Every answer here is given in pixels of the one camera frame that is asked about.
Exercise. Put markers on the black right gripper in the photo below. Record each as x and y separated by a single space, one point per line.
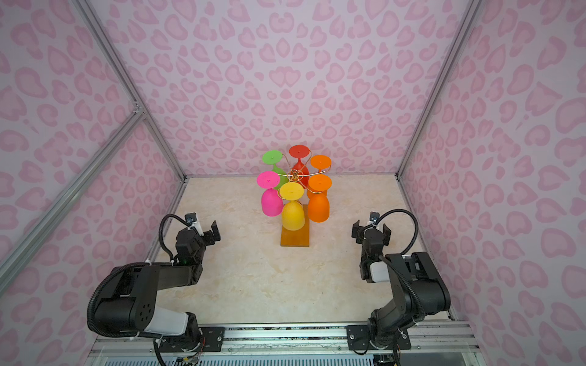
371 232

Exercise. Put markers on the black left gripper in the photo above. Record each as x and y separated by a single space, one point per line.
209 235

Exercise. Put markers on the orange front wine glass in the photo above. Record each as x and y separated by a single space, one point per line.
319 205

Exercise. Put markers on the orange wine glass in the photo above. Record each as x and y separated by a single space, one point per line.
322 163
319 205

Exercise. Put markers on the yellow wine glass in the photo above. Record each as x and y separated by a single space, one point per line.
293 215

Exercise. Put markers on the orange back wine glass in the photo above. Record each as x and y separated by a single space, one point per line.
322 163

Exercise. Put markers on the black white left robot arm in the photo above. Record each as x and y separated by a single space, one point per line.
124 304

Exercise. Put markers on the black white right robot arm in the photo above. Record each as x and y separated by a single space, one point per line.
417 291

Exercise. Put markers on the pink wine glass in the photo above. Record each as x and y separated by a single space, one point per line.
271 202

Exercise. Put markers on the red wine glass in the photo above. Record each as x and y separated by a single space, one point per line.
300 172

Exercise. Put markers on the green wine glass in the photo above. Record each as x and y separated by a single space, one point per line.
273 158

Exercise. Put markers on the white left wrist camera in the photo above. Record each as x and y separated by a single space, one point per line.
195 225

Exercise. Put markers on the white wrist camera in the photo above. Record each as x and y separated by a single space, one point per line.
374 218
195 225

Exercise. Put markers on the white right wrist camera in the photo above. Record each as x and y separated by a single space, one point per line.
374 218

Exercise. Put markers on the gold wire wine glass rack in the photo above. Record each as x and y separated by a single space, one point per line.
299 238

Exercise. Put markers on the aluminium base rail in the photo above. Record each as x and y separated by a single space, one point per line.
436 342

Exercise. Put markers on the aluminium frame left strut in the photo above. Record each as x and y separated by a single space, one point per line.
31 242

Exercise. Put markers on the aluminium frame right post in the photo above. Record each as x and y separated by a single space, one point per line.
463 32

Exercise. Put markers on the aluminium frame post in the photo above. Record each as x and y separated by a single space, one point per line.
463 32
100 35

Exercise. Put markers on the aluminium frame left post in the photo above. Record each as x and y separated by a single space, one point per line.
100 35

